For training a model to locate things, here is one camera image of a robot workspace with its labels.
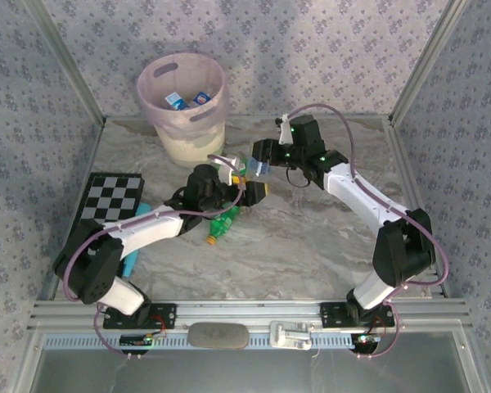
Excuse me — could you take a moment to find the green bottle orange cap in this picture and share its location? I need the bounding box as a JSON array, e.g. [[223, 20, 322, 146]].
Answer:
[[205, 205, 243, 246]]

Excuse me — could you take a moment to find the blue-label bottle blue cap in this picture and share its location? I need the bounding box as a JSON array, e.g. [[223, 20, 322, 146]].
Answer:
[[191, 89, 213, 107]]

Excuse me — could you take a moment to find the blue-label bottle white cap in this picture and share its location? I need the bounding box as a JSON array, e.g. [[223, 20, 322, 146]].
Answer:
[[164, 91, 190, 111]]

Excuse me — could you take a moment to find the black and grey checkerboard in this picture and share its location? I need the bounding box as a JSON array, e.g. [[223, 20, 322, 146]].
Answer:
[[70, 171, 145, 230]]

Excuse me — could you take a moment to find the teal plastic cylinder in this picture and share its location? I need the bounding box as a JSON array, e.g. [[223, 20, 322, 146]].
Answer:
[[121, 201, 152, 278]]

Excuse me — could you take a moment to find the pink plastic bucket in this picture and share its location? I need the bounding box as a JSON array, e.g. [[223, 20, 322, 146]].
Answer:
[[136, 52, 230, 142]]

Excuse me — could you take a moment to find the grey oval pad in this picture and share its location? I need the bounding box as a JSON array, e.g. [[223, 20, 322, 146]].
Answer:
[[187, 322, 251, 350]]

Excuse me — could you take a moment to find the small green circuit board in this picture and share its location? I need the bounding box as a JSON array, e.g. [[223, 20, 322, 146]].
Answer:
[[350, 333, 382, 354], [119, 333, 168, 349]]

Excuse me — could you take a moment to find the grey glossy front panel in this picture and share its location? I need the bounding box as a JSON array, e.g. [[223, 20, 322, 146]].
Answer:
[[20, 332, 490, 393]]

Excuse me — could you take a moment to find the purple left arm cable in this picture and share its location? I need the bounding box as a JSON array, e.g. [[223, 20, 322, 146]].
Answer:
[[64, 153, 246, 361]]

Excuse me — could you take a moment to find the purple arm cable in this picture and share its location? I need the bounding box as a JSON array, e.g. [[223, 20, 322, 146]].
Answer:
[[284, 102, 451, 361], [64, 153, 246, 361]]

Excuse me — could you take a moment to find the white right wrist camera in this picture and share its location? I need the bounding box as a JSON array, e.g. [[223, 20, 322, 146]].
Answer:
[[274, 113, 294, 145]]

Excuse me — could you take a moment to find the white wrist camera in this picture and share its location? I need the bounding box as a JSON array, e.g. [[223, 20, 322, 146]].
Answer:
[[209, 154, 241, 186], [274, 113, 294, 145]]

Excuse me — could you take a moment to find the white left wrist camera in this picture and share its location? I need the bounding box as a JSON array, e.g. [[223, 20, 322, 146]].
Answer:
[[209, 154, 241, 186]]

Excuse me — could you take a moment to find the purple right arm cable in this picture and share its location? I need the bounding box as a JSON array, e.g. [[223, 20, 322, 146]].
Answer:
[[284, 102, 451, 361]]

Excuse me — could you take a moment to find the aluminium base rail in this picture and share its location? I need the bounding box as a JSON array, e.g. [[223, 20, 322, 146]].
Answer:
[[27, 297, 474, 333]]

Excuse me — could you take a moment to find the aluminium frame side rail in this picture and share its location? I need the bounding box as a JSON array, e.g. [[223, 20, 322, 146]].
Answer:
[[386, 116, 453, 300], [34, 116, 108, 304]]

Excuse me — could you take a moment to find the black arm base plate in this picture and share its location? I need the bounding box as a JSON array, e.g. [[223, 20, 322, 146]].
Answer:
[[102, 302, 178, 331], [319, 301, 396, 328]]

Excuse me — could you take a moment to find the silver metal bracket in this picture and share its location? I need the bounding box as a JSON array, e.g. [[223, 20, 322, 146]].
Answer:
[[268, 320, 313, 351]]

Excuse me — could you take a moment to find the aluminium frame post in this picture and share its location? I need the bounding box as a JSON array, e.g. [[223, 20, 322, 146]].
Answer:
[[22, 0, 108, 126], [390, 0, 472, 126]]

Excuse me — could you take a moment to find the grey slotted cable duct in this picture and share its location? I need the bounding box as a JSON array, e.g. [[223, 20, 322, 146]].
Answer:
[[43, 332, 449, 351]]

